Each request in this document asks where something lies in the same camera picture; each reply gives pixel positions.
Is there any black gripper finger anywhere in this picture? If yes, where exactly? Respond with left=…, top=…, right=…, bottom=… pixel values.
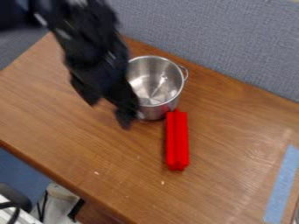
left=69, top=73, right=102, bottom=107
left=112, top=84, right=142, bottom=131

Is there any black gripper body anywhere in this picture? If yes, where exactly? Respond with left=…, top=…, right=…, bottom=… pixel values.
left=62, top=38, right=132, bottom=97

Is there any metal pot with handles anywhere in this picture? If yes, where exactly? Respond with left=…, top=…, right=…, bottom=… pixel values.
left=126, top=55, right=189, bottom=121

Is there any red block object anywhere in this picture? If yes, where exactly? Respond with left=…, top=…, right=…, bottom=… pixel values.
left=165, top=109, right=189, bottom=171

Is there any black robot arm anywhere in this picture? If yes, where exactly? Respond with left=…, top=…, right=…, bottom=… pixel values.
left=0, top=0, right=138, bottom=130

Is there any black table leg foot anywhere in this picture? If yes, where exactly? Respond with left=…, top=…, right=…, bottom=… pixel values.
left=67, top=199, right=85, bottom=221

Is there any black chair base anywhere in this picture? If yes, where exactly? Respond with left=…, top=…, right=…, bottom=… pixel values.
left=0, top=182, right=33, bottom=213

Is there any blue tape strip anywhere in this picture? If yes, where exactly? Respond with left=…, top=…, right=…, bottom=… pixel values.
left=264, top=145, right=299, bottom=224

